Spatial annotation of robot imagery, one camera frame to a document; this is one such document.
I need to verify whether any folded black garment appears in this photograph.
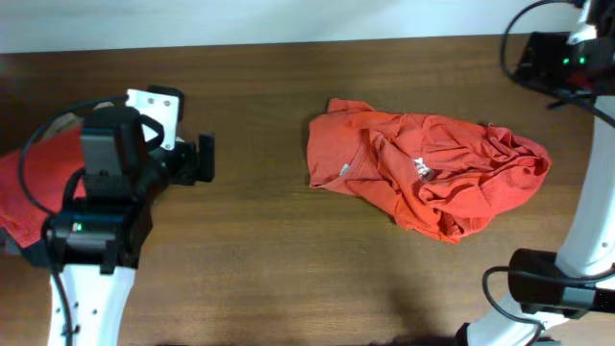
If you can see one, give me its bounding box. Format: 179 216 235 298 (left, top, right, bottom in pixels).
19 240 50 268

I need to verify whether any folded beige garment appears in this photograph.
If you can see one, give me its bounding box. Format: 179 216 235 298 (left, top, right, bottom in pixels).
38 101 114 141

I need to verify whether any folded red shirt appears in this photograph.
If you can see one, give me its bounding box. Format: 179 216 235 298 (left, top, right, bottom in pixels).
1 128 84 248

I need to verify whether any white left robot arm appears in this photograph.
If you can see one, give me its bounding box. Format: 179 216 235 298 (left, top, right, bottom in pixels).
41 107 215 345

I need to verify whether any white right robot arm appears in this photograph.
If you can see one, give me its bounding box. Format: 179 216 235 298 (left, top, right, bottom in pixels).
453 0 614 345

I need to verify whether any orange t-shirt with white print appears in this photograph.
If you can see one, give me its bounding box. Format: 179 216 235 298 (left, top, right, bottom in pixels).
307 99 553 243

